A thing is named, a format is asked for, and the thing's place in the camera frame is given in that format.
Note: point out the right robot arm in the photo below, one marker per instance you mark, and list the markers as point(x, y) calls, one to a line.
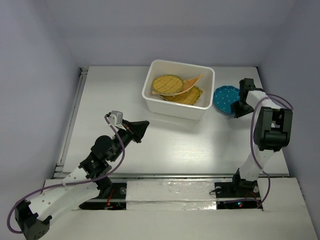
point(270, 131)

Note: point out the leaf-shaped woven bamboo plate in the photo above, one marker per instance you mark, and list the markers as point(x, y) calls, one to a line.
point(188, 84)

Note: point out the round green-rimmed bamboo plate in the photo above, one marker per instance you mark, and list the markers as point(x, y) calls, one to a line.
point(167, 85)

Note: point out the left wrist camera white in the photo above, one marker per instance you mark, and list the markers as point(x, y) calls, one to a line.
point(115, 119)

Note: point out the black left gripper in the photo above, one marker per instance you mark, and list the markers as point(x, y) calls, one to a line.
point(135, 130)

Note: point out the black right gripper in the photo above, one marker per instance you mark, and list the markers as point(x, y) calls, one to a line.
point(238, 112)

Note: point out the green-rimmed rectangular bamboo plate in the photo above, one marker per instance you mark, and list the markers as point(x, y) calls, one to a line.
point(189, 97)

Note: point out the blue polka dot plate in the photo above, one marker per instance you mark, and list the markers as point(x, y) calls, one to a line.
point(224, 97)

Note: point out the aluminium frame rail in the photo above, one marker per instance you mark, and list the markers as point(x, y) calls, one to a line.
point(59, 166)

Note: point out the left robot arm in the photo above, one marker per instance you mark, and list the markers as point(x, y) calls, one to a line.
point(37, 211)

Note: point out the white plastic bin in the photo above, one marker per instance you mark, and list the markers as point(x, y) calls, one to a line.
point(185, 71)

